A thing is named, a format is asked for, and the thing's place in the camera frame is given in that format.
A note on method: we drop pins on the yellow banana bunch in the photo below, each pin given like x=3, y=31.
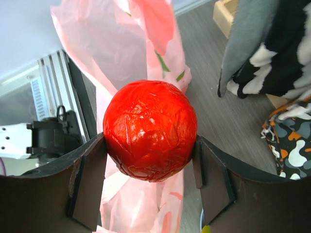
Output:
x=206, y=229

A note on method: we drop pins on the zebra pattern cloth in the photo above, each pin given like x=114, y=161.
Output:
x=269, y=49

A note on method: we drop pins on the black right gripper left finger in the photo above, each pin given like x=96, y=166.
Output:
x=62, y=196

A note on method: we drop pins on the wooden clothes rack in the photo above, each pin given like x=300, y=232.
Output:
x=223, y=15

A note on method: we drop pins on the aluminium frame rail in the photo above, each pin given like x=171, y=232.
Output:
x=34, y=92

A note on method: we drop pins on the pink peach plastic bag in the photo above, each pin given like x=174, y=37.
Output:
x=116, y=42

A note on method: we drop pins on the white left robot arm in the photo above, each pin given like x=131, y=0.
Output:
x=45, y=140

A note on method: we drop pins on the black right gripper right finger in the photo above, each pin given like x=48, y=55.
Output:
x=239, y=198

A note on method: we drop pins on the light blue plate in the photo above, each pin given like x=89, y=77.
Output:
x=201, y=222

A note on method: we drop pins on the orange camouflage cloth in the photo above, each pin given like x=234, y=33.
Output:
x=287, y=132

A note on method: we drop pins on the red apple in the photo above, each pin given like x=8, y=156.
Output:
x=150, y=128

